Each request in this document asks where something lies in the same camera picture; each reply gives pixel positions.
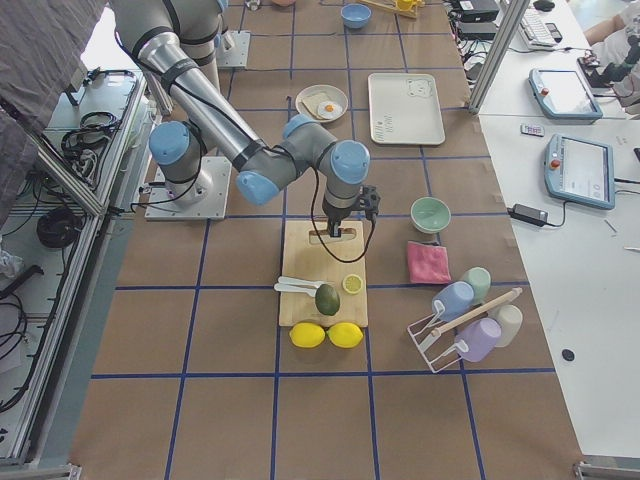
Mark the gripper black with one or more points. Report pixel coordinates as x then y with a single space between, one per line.
334 216

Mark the bread slice from board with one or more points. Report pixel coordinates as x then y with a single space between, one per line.
325 236

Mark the white round plate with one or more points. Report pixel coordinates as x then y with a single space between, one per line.
335 94

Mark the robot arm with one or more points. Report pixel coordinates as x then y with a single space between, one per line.
177 41

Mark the bread slice on plate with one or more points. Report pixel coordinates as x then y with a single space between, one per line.
310 102

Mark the half lemon slice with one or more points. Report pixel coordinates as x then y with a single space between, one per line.
352 284

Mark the avocado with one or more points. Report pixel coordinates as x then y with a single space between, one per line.
327 300

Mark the white spoon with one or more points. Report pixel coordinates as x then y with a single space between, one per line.
295 285

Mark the light green bowl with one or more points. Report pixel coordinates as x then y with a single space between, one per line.
430 215

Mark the pink cloth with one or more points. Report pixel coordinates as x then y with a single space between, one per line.
427 264

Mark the right yellow lemon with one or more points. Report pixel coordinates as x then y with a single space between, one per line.
345 335

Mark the yellow lemon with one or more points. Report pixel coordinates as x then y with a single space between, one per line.
345 335
307 335

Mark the left yellow lemon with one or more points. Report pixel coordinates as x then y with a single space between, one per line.
307 335

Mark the fried egg toy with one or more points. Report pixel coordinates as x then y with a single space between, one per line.
329 110

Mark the cream bear tray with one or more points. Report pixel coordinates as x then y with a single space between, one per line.
404 109

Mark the blue cup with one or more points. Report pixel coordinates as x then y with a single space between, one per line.
452 301

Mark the green cup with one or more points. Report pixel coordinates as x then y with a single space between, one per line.
479 279

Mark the purple cup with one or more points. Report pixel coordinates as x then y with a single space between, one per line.
476 341

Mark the beige cup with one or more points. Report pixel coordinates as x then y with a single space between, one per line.
509 317

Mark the black power adapter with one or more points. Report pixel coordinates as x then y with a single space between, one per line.
530 215

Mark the blue bowl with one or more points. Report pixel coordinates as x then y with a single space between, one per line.
355 15

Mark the small card packet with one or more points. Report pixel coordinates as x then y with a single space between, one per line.
532 130

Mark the wooden mug rack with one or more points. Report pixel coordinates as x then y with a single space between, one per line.
387 6

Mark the pink bowl with ice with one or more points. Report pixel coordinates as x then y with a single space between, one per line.
283 3

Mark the yellow mug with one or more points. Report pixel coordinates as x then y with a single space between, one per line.
409 7

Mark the near teach pendant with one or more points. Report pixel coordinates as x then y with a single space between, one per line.
580 171

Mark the teach pendant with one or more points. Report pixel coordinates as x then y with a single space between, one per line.
580 171
563 95

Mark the far teach pendant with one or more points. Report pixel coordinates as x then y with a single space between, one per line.
563 95

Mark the white keyboard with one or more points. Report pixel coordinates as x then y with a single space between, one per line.
534 31

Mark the grey curtain cloth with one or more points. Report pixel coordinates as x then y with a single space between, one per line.
41 45

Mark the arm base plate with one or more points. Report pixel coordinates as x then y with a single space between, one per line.
207 199
233 50

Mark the white wire cup rack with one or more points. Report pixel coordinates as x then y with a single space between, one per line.
434 340

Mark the aluminium frame post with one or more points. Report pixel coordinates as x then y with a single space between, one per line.
506 31

